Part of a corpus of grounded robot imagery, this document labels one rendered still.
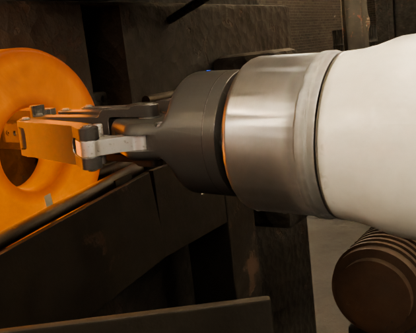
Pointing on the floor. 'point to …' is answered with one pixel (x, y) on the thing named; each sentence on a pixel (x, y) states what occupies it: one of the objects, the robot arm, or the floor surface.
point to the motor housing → (383, 284)
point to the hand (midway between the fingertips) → (19, 128)
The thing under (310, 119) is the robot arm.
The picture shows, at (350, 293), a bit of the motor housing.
